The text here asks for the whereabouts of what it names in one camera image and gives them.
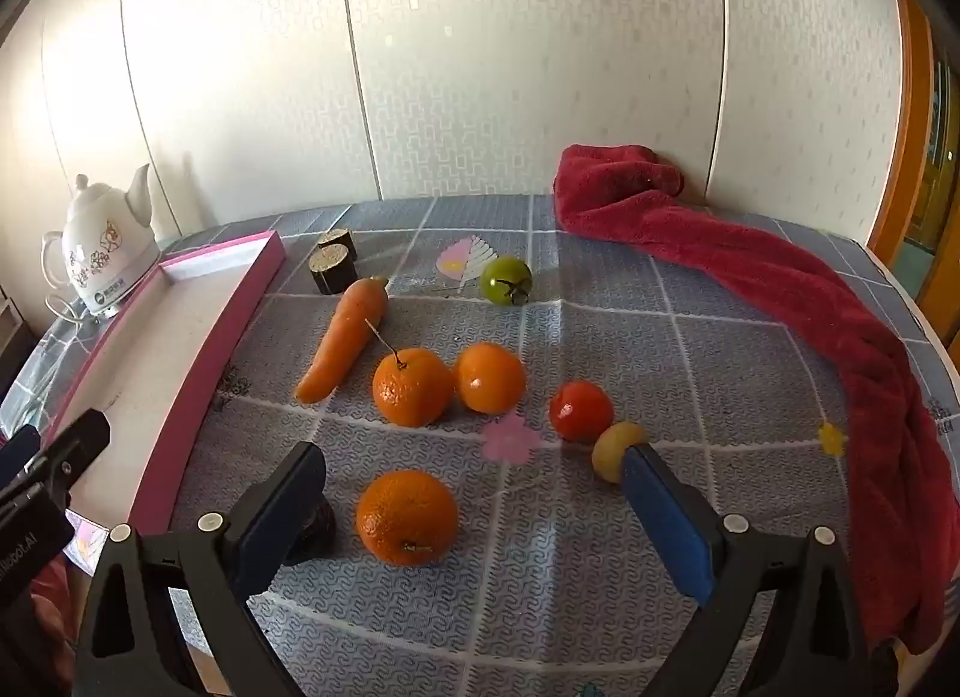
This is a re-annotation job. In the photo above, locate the dark eggplant chunk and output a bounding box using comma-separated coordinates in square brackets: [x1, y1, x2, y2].
[316, 227, 356, 260]
[308, 244, 358, 296]

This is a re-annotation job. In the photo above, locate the orange wooden door frame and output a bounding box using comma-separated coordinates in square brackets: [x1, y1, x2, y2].
[869, 0, 958, 343]

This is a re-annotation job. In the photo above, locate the red towel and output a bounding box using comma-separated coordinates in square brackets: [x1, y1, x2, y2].
[553, 145, 958, 655]

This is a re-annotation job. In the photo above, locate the dark eggplant chunk front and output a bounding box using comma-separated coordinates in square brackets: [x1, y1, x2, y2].
[308, 244, 358, 296]

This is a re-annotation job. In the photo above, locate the white kettle power cord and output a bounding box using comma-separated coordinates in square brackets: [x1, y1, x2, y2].
[44, 292, 100, 330]

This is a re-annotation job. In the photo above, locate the green tomato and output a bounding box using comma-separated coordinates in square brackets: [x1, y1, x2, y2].
[480, 257, 534, 307]

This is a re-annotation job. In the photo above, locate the pink-rimmed white tray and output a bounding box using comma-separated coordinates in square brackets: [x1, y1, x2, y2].
[50, 231, 285, 575]

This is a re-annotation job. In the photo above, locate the white floral ceramic kettle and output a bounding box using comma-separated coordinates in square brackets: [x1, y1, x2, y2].
[41, 164, 161, 316]

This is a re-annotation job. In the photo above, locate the grey patterned tablecloth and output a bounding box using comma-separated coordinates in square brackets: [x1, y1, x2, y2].
[0, 193, 960, 697]

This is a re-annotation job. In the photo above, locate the smooth orange mandarin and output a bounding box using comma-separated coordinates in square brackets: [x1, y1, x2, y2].
[454, 343, 527, 416]

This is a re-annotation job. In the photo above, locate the dark wrinkled passion fruit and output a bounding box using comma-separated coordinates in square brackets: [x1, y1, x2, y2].
[283, 497, 337, 567]

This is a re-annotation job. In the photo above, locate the orange with long stem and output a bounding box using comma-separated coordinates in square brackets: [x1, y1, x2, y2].
[364, 320, 455, 429]

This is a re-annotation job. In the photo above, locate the small yellow potato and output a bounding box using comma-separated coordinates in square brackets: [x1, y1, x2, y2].
[590, 421, 647, 484]

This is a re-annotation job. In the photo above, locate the red tomato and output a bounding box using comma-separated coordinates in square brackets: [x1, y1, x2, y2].
[548, 380, 613, 443]

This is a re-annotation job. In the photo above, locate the orange carrot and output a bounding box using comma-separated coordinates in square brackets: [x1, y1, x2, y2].
[295, 277, 389, 404]

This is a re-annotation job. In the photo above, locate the large textured orange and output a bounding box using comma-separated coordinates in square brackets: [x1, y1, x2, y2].
[355, 470, 459, 567]

